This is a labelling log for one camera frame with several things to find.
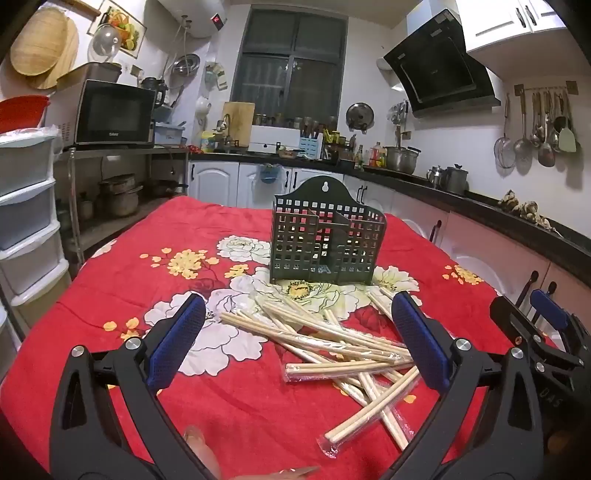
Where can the red floral blanket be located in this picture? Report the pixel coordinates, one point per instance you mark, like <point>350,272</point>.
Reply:
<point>138,230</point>

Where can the plastic drawer unit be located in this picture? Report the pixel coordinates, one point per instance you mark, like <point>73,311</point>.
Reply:
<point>23,203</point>

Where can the hanging steel utensils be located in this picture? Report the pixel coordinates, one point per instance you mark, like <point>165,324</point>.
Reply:
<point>400,113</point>

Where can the black kitchen countertop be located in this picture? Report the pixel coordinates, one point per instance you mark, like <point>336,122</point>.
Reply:
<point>480,199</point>

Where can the wall switch plate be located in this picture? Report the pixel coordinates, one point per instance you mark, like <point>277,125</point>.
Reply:
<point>136,70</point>

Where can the black blender jug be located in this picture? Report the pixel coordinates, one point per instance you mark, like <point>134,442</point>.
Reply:
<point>152,90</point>

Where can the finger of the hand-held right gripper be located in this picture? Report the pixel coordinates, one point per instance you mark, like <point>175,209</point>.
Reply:
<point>517,323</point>
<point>549,307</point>

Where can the group of condiment bottles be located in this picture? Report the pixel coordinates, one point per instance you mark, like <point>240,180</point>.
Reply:
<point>339,150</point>

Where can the steel skimmer ladle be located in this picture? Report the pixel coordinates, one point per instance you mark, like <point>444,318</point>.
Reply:
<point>523,152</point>

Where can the steel stockpot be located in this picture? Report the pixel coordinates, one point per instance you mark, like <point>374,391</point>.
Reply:
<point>400,160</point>

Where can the small steel kettle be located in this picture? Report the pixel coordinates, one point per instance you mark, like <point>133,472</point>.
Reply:
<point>436,177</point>

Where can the round wooden board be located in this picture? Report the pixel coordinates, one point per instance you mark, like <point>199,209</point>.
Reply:
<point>64,69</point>

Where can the yellow container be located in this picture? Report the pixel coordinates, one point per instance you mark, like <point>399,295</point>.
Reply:
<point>208,143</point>

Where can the black microwave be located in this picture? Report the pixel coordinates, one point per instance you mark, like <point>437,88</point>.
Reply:
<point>115,113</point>

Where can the bunch of chopsticks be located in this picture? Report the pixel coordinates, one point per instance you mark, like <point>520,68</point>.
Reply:
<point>323,344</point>

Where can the metal shelf rack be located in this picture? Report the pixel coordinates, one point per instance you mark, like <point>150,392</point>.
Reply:
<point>129,154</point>

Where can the brown clay jar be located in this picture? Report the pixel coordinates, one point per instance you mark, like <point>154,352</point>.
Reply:
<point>85,207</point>

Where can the person's left hand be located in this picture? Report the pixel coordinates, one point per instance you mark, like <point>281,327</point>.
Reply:
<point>203,457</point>

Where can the dark green chopstick basket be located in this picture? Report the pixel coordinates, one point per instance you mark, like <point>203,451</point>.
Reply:
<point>300,230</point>

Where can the hanging steel pot lid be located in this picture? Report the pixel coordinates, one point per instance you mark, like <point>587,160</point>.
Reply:
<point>360,116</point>

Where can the green spatula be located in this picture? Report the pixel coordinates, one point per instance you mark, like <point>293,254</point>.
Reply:
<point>568,138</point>

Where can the white jug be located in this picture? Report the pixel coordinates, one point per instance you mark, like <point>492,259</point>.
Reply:
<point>203,106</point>

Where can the wooden cutting board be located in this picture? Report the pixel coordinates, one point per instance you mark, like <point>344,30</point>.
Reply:
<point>240,117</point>

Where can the orange sauce bottle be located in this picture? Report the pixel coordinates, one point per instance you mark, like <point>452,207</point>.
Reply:
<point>377,157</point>

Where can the red chili peppers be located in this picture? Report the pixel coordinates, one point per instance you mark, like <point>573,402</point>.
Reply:
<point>195,149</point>

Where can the white base cabinets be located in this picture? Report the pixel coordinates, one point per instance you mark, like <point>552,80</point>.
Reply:
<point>217,182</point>

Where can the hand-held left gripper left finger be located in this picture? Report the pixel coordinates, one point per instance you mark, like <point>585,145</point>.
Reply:
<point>178,341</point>

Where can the blue plastic crate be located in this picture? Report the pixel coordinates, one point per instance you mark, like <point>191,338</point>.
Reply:
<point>168,134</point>

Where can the red plastic basin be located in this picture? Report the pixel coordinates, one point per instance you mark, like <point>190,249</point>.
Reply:
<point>21,113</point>

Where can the dark window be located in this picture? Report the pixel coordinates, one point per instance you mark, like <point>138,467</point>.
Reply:
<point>286,78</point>

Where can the wooden rolling pin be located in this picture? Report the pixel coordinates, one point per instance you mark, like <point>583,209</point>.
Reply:
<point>83,8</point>

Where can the clear glass lid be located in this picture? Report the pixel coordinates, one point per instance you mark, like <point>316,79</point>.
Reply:
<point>105,44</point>

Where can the round bamboo tray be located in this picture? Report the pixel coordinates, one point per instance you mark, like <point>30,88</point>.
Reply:
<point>41,41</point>

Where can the pile of brown roots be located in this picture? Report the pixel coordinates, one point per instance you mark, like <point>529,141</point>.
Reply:
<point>512,201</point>

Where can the blue knife block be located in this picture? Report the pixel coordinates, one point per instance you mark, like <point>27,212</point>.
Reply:
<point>310,146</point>

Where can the blue hanging bag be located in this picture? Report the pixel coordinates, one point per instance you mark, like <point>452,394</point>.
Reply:
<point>269,174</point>

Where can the white wall fitting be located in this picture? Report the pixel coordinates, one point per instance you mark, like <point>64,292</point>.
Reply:
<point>383,64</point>

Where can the hanging steel bowl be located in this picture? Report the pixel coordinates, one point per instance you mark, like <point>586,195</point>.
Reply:
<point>187,64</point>

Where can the black range hood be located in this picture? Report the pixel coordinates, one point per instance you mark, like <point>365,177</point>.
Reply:
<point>434,69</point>

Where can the fruit wall poster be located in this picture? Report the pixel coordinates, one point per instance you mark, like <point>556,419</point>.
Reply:
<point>127,27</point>

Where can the black pan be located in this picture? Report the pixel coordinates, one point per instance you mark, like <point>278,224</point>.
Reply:
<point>161,188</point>

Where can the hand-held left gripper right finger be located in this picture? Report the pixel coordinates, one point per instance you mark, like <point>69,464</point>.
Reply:
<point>420,341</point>

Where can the white wall cabinet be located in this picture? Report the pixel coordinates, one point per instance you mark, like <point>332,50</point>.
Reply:
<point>498,23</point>

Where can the hanging paper packets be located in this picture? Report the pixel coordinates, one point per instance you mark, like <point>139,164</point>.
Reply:
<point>217,76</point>

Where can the row of spice jars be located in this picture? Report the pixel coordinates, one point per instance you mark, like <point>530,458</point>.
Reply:
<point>277,120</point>

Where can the white box appliance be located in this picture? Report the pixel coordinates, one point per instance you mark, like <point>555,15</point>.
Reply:
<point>272,136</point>

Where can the white water heater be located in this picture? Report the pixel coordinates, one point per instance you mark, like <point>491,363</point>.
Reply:
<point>194,16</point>

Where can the stacked steel pots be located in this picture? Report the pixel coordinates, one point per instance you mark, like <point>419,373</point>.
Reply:
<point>120,198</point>

